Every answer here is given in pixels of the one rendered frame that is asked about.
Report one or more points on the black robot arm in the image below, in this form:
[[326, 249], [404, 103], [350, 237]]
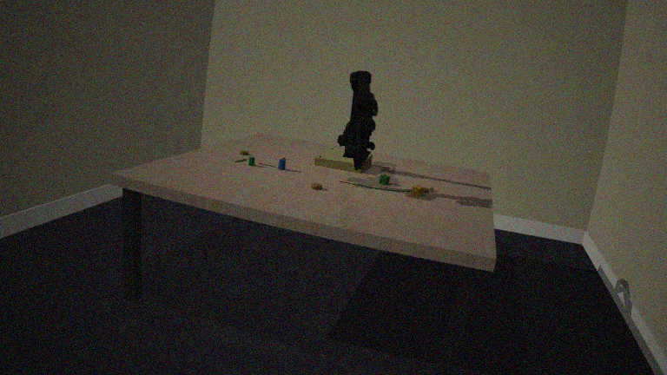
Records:
[[362, 108]]

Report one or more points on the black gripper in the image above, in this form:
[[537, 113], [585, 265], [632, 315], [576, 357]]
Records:
[[359, 148]]

